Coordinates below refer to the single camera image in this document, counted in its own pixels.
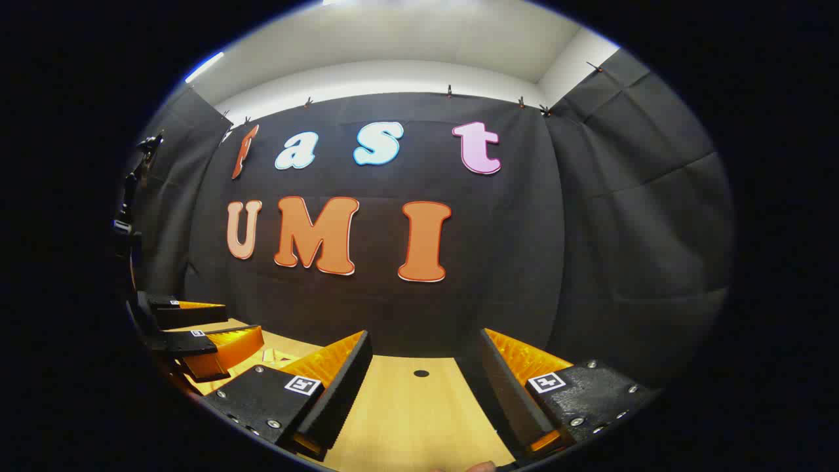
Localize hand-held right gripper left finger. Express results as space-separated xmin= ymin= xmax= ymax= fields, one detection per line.
xmin=202 ymin=330 xmax=374 ymax=463

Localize row of black cloth clips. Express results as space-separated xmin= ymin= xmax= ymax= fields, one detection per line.
xmin=220 ymin=61 xmax=605 ymax=127

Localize ceiling light strip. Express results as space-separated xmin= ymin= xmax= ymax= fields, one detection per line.
xmin=184 ymin=51 xmax=225 ymax=85

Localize black tripod stand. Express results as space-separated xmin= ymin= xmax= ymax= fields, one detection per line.
xmin=113 ymin=130 xmax=165 ymax=263

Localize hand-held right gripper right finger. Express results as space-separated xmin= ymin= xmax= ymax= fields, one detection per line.
xmin=479 ymin=327 xmax=661 ymax=463

